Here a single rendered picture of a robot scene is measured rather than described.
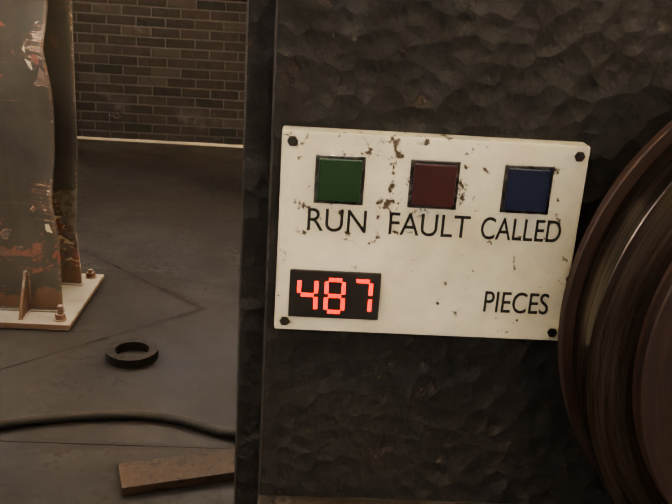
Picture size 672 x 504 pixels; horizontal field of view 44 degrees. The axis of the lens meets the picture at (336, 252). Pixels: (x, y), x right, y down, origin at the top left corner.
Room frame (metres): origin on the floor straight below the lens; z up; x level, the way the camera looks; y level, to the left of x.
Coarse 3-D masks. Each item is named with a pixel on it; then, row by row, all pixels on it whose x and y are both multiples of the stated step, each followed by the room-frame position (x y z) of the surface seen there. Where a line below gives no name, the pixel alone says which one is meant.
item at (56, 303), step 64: (0, 0) 3.03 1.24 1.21; (64, 0) 3.33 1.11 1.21; (0, 64) 3.03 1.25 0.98; (64, 64) 3.33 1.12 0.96; (0, 128) 3.03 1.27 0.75; (64, 128) 3.33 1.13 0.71; (0, 192) 3.02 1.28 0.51; (64, 192) 3.33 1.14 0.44; (0, 256) 3.02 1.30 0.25; (64, 256) 3.33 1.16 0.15; (0, 320) 2.92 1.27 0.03; (64, 320) 2.95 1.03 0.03
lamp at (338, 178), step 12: (324, 168) 0.68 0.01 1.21; (336, 168) 0.68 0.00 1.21; (348, 168) 0.68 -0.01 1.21; (360, 168) 0.68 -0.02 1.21; (324, 180) 0.68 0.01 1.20; (336, 180) 0.68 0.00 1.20; (348, 180) 0.68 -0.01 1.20; (360, 180) 0.68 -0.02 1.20; (324, 192) 0.68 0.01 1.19; (336, 192) 0.68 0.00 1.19; (348, 192) 0.68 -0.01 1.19
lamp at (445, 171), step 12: (420, 168) 0.68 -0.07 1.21; (432, 168) 0.68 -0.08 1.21; (444, 168) 0.68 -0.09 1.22; (456, 168) 0.68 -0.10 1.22; (420, 180) 0.68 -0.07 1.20; (432, 180) 0.68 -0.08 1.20; (444, 180) 0.68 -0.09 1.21; (420, 192) 0.68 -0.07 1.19; (432, 192) 0.68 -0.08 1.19; (444, 192) 0.68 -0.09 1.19; (420, 204) 0.68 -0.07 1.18; (432, 204) 0.68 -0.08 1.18; (444, 204) 0.68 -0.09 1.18
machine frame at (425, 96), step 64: (256, 0) 0.78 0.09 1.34; (320, 0) 0.70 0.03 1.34; (384, 0) 0.70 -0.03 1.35; (448, 0) 0.71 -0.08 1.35; (512, 0) 0.71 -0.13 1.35; (576, 0) 0.71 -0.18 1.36; (640, 0) 0.72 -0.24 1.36; (256, 64) 0.78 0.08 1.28; (320, 64) 0.70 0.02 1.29; (384, 64) 0.70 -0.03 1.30; (448, 64) 0.71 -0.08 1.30; (512, 64) 0.71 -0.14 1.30; (576, 64) 0.71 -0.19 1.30; (640, 64) 0.72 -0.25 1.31; (256, 128) 0.78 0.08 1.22; (384, 128) 0.70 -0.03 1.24; (448, 128) 0.71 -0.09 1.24; (512, 128) 0.71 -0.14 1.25; (576, 128) 0.71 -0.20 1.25; (640, 128) 0.72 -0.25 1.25; (256, 192) 0.78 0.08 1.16; (256, 256) 0.78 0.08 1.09; (256, 320) 0.78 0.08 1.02; (256, 384) 0.78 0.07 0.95; (320, 384) 0.70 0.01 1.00; (384, 384) 0.71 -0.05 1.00; (448, 384) 0.71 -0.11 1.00; (512, 384) 0.71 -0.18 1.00; (256, 448) 0.78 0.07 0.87; (320, 448) 0.70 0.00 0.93; (384, 448) 0.71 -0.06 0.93; (448, 448) 0.71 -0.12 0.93; (512, 448) 0.71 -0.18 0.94; (576, 448) 0.72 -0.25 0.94
